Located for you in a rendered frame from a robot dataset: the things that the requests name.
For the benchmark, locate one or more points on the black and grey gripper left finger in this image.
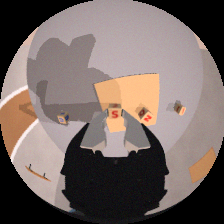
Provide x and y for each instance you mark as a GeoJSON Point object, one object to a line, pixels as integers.
{"type": "Point", "coordinates": [90, 138]}

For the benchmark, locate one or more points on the peach flat mat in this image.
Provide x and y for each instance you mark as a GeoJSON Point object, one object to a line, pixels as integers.
{"type": "Point", "coordinates": [133, 93]}

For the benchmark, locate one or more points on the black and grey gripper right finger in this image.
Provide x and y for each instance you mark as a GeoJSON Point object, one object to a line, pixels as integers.
{"type": "Point", "coordinates": [139, 138]}

